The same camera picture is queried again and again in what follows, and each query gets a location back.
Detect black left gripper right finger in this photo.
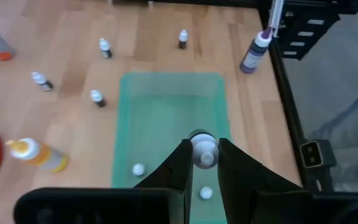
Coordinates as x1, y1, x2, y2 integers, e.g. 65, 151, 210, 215
218, 138, 304, 224

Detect green translucent plastic tray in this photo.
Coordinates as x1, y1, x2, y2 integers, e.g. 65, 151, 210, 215
110, 72, 232, 224

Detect large purple dye bottle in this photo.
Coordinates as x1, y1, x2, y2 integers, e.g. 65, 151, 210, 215
239, 26, 275, 75

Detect white plastic strip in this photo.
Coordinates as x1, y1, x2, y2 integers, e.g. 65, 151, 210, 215
268, 0, 284, 38

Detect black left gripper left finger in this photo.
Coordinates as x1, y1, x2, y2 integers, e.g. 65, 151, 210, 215
134, 138, 195, 224

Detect small white-capped dye bottle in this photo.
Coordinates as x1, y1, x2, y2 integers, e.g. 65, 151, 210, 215
131, 163, 146, 177
178, 29, 190, 50
98, 37, 113, 60
89, 89, 108, 108
187, 129, 220, 170
30, 71, 55, 93
199, 185, 214, 200

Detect large yellow dye bottle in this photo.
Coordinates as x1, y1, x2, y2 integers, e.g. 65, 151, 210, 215
4, 136, 70, 174

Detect black table-level camera box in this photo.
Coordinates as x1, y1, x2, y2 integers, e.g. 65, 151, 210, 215
299, 139, 337, 169

